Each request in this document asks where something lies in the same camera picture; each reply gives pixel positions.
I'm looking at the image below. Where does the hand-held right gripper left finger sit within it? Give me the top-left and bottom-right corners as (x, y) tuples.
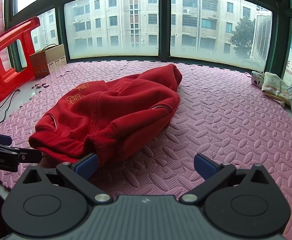
(18, 152), (113, 204)

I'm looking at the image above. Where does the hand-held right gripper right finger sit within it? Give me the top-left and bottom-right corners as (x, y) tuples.
(180, 153), (274, 204)

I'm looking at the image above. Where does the red hoodie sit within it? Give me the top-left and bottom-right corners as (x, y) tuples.
(29, 64), (183, 167)

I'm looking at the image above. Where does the pink foam floor mat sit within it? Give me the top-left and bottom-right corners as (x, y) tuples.
(0, 60), (292, 240)

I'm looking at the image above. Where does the brown cardboard box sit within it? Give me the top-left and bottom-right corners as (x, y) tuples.
(29, 44), (68, 78)

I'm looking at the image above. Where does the small white patterned cloth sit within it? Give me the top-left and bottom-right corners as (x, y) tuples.
(251, 71), (265, 88)

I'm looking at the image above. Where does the yellow plaid folded cloth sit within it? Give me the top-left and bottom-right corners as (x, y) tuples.
(261, 72), (291, 108)

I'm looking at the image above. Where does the red plastic stool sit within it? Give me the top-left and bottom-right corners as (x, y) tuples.
(0, 16), (41, 105)

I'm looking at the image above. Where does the green tree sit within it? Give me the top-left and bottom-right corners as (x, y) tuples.
(229, 17), (256, 58)

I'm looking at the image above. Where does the white louvred panel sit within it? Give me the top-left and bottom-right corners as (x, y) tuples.
(250, 11), (272, 63)

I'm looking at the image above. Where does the beige apartment building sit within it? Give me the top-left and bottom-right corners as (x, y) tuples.
(31, 0), (258, 57)

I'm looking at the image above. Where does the black cables and charger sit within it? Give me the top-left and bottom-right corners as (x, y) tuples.
(0, 88), (22, 119)

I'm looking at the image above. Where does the dark green window frame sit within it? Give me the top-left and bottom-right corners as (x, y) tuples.
(5, 0), (292, 80)

